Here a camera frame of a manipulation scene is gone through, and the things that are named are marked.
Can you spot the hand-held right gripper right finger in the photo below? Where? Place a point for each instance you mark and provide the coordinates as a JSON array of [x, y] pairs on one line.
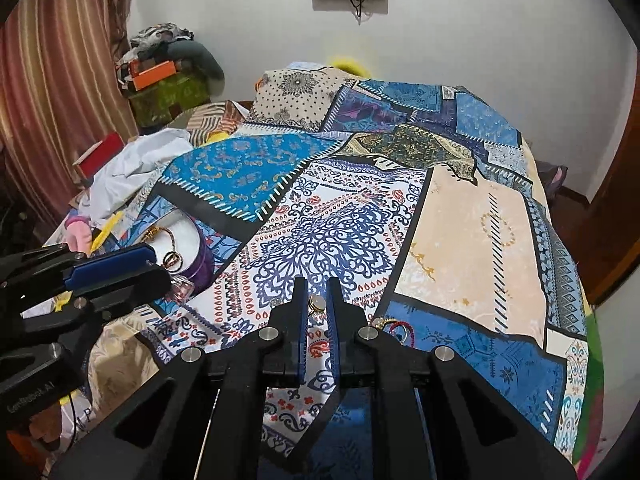
[[333, 332]]

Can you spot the blue patchwork blanket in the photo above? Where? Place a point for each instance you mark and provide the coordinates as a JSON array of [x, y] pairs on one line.
[[400, 220]]

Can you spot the round white purple jewelry box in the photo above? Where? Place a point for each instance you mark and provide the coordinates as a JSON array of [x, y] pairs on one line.
[[192, 247]]

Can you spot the yellow round object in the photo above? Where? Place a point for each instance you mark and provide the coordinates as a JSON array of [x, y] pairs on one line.
[[349, 64]]

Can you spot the green patterned box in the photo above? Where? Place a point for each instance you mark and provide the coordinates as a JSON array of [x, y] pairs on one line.
[[167, 97]]

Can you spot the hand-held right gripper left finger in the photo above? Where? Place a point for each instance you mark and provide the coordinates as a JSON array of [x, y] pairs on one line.
[[301, 325]]

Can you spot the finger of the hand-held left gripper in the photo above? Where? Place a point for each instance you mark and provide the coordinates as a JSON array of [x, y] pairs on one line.
[[130, 287], [107, 262]]

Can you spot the white crumpled cloth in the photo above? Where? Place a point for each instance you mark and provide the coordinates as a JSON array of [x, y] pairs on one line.
[[140, 165]]

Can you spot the gold hoop earrings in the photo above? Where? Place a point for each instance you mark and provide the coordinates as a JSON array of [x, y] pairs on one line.
[[172, 260]]

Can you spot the clear glass perfume bottle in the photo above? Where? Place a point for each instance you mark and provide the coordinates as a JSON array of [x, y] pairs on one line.
[[182, 288]]

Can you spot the pink soft toy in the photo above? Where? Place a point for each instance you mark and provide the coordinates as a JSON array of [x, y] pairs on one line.
[[79, 232]]

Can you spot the beige dotted pillow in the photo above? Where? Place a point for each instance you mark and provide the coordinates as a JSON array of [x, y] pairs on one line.
[[295, 96]]

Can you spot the pile of clothes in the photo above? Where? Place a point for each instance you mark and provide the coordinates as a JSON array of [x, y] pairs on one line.
[[170, 47]]

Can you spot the small gold earring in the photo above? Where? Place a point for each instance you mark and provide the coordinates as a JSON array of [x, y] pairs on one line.
[[378, 322]]

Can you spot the orange box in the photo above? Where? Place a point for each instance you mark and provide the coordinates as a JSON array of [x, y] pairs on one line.
[[152, 72]]

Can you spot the red box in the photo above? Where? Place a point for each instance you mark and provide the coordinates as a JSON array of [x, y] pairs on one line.
[[100, 152]]

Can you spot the yellow plastic strip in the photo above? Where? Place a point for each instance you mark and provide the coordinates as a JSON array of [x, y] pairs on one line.
[[107, 232]]

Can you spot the striped brown curtain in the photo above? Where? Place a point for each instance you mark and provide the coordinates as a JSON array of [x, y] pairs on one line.
[[55, 95]]

